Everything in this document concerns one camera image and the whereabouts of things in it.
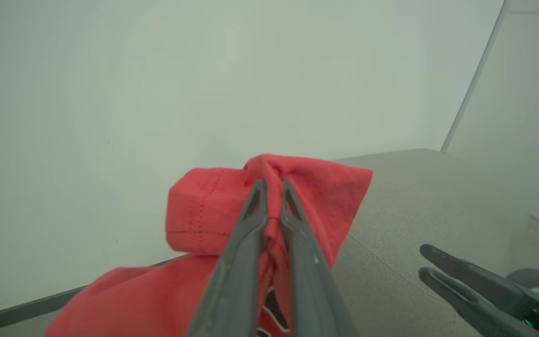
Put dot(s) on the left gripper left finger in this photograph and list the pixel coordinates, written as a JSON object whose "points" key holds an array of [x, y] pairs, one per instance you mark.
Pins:
{"points": [[234, 281]]}

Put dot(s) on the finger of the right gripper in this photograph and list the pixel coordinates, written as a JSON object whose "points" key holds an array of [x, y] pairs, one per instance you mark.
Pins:
{"points": [[470, 309], [480, 281]]}

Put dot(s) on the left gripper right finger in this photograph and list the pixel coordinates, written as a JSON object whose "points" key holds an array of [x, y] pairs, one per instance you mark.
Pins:
{"points": [[309, 285]]}

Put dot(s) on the red printed shirt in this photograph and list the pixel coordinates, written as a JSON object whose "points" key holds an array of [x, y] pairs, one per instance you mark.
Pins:
{"points": [[194, 210]]}

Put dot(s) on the thin grey partition post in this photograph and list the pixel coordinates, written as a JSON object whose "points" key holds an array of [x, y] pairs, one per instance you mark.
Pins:
{"points": [[473, 79]]}

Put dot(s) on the dark wall baseboard strip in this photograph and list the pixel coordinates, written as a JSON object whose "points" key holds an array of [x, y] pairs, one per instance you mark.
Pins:
{"points": [[26, 306]]}

